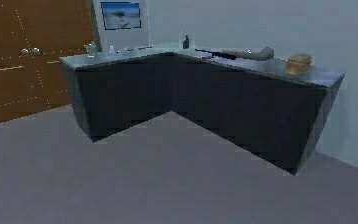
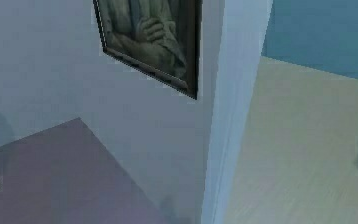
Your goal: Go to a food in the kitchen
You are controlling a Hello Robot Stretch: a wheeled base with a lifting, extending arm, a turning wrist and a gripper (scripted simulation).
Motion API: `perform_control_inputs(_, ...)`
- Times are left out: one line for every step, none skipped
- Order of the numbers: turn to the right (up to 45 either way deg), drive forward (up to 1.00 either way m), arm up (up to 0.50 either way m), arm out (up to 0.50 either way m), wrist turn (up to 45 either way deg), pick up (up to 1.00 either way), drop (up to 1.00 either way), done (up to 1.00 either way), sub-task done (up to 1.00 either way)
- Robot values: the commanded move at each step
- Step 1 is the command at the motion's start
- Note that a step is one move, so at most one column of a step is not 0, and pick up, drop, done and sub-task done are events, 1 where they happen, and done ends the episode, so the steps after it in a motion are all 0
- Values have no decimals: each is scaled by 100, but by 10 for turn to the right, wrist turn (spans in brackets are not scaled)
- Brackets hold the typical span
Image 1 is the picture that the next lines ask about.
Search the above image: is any dark corner kitchen counter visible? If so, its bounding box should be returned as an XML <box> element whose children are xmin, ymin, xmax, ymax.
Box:
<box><xmin>59</xmin><ymin>42</ymin><xmax>347</xmax><ymax>176</ymax></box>

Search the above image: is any dark small bottle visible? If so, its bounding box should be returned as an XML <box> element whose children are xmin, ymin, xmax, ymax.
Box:
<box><xmin>182</xmin><ymin>31</ymin><xmax>191</xmax><ymax>50</ymax></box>

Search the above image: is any pale glass cup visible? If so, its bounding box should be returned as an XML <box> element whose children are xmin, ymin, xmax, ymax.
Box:
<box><xmin>86</xmin><ymin>41</ymin><xmax>98</xmax><ymax>58</ymax></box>

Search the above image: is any tan bread loaf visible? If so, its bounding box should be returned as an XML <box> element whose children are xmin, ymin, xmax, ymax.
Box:
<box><xmin>284</xmin><ymin>53</ymin><xmax>313</xmax><ymax>76</ymax></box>

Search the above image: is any brown wooden room door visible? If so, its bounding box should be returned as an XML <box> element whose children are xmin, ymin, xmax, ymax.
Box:
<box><xmin>0</xmin><ymin>0</ymin><xmax>95</xmax><ymax>128</ymax></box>

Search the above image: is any silver round door knob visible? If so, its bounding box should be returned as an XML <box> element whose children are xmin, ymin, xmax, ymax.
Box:
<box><xmin>19</xmin><ymin>47</ymin><xmax>42</xmax><ymax>57</ymax></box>

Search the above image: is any blue framed wall picture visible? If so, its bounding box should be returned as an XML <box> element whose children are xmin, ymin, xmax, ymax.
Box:
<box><xmin>100</xmin><ymin>1</ymin><xmax>143</xmax><ymax>31</ymax></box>

